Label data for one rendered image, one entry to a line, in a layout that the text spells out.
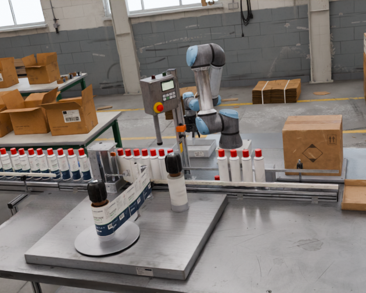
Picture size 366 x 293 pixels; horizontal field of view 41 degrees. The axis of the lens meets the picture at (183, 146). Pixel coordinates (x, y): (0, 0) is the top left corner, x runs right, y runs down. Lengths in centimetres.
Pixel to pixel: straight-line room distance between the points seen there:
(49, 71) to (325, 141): 476
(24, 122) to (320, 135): 281
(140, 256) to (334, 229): 88
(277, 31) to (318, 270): 619
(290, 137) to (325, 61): 531
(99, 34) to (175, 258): 700
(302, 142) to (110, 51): 642
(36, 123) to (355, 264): 321
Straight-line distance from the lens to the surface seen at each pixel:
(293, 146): 272
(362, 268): 208
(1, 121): 471
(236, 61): 814
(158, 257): 213
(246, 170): 257
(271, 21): 794
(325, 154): 272
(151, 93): 261
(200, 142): 339
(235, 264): 211
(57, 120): 434
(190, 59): 293
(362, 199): 256
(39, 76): 685
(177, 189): 240
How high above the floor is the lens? 203
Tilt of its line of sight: 20 degrees down
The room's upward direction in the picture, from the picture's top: 8 degrees counter-clockwise
